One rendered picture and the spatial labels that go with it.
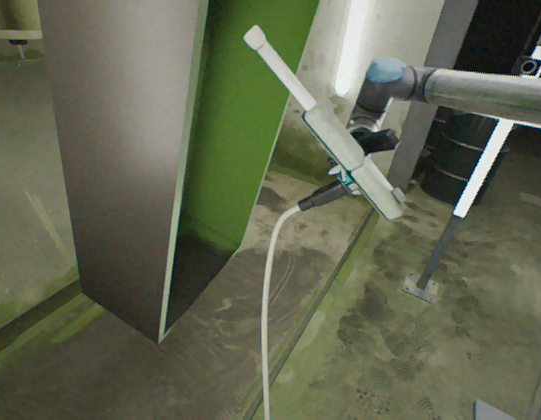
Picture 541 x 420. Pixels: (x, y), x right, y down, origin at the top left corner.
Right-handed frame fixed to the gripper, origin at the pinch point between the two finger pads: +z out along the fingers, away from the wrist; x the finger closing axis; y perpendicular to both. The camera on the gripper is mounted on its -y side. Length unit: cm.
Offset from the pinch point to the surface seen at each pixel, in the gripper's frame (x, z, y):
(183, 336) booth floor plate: -39, 5, 122
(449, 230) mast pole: -101, -91, 19
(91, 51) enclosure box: 53, 10, 21
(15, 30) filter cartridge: 104, -39, 98
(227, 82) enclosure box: 34, -46, 41
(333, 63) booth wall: -4, -203, 59
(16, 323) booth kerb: 20, 32, 162
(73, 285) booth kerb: 13, 5, 161
